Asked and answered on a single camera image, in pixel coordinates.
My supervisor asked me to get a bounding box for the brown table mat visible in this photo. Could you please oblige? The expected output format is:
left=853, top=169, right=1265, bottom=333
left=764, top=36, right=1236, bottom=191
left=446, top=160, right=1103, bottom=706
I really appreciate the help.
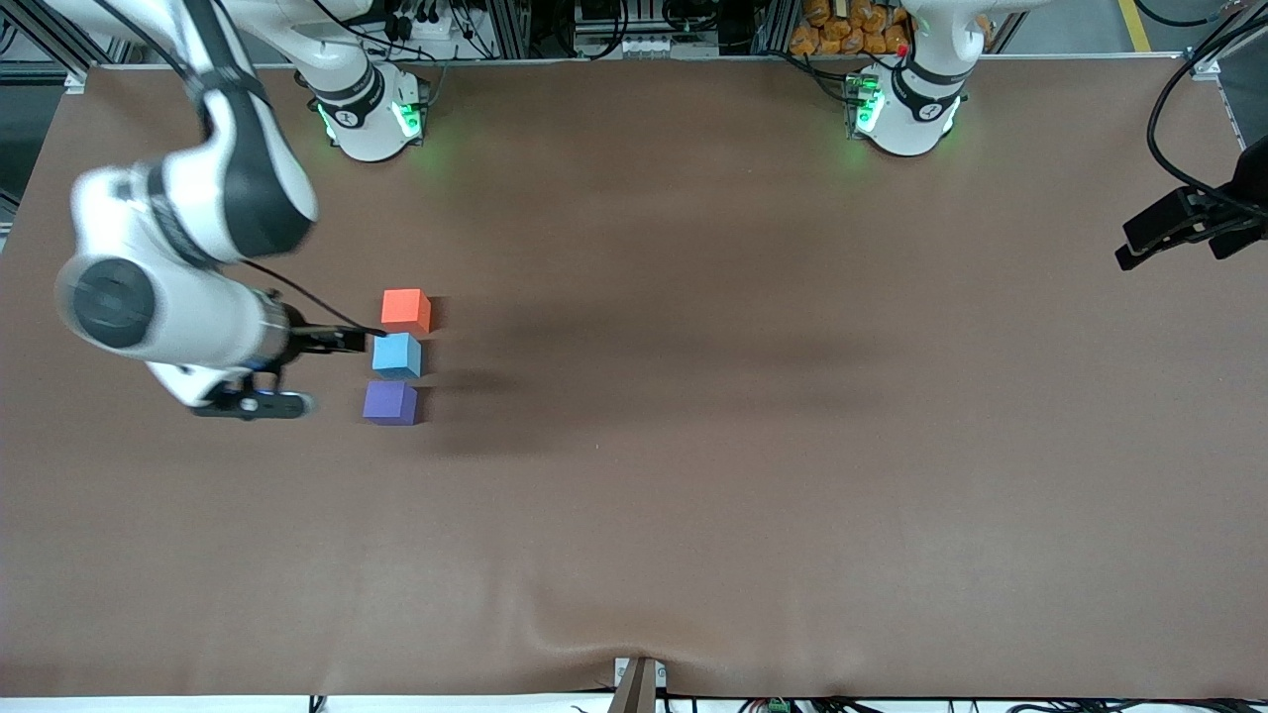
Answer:
left=0, top=54, right=1268, bottom=700

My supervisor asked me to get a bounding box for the bag of orange items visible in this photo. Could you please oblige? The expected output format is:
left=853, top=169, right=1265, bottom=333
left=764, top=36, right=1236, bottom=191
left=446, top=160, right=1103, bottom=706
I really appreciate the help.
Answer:
left=790, top=0, right=912, bottom=57

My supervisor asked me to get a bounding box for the purple foam cube block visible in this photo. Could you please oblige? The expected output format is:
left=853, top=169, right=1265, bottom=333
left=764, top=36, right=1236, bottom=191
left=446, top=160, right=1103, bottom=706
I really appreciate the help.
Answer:
left=362, top=380, right=419, bottom=427

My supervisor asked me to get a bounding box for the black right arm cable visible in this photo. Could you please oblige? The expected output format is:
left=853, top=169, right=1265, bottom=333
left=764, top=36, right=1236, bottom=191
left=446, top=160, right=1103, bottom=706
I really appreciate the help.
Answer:
left=94, top=0, right=389, bottom=338

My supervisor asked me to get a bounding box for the white power strip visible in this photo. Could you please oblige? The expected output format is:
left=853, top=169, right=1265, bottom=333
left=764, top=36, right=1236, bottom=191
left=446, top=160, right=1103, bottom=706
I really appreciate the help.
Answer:
left=381, top=0, right=475, bottom=43

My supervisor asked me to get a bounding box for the brown camera mount post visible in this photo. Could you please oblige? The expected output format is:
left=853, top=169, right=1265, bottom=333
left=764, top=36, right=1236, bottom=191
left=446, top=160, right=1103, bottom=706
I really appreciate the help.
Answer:
left=607, top=654, right=659, bottom=713

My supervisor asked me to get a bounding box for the orange foam cube block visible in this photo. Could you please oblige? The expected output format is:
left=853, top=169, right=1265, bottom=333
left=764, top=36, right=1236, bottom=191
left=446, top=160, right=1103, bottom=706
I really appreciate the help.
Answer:
left=380, top=288, right=433, bottom=337

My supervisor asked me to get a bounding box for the blue foam cube block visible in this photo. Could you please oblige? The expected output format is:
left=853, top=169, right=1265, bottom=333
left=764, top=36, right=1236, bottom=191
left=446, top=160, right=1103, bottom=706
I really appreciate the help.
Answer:
left=371, top=332, right=424, bottom=380

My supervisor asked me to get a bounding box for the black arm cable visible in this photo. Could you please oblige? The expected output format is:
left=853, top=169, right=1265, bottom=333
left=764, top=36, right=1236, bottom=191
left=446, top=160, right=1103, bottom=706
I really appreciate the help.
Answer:
left=1146, top=0, right=1268, bottom=214
left=94, top=0, right=389, bottom=338

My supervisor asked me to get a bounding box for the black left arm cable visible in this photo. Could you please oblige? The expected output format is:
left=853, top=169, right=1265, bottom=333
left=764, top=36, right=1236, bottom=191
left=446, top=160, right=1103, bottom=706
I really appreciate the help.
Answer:
left=1146, top=0, right=1268, bottom=214

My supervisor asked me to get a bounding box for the white terminal block unit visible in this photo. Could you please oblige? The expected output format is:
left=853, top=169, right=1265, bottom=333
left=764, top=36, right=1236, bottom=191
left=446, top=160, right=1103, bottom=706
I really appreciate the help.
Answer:
left=573, top=0, right=722, bottom=60

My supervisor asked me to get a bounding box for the aluminium frame profile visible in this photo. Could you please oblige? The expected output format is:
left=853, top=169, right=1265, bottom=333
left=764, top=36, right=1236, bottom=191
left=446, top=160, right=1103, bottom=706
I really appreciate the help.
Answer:
left=485, top=0, right=541, bottom=60
left=0, top=0, right=150, bottom=70
left=750, top=0, right=803, bottom=55
left=1192, top=0, right=1268, bottom=82

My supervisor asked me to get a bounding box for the black cable bundle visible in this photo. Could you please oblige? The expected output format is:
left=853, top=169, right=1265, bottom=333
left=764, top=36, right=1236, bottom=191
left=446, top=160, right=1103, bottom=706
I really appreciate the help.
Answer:
left=822, top=698, right=1268, bottom=713

